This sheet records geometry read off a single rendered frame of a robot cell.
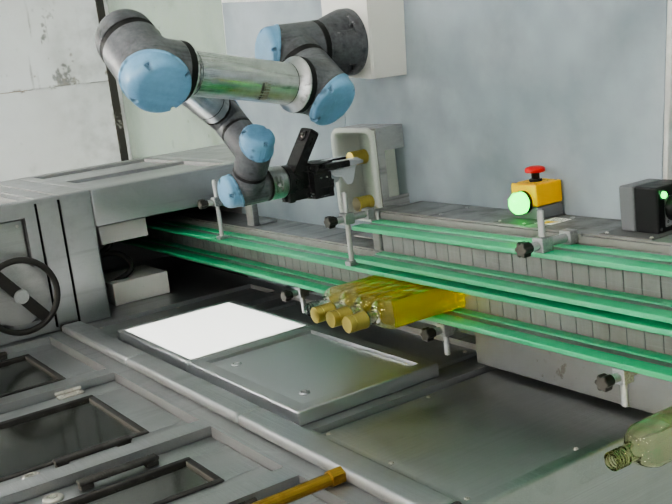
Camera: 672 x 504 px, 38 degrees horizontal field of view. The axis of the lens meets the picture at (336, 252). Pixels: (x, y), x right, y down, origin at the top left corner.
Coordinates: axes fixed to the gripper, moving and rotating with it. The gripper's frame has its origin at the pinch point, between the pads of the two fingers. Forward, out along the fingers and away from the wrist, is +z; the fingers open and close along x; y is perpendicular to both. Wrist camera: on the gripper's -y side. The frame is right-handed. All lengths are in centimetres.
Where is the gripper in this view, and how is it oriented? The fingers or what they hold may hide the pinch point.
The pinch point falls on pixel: (353, 158)
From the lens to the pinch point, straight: 232.3
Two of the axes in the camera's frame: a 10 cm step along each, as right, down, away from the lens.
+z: 8.2, -2.1, 5.3
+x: 5.6, 1.3, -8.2
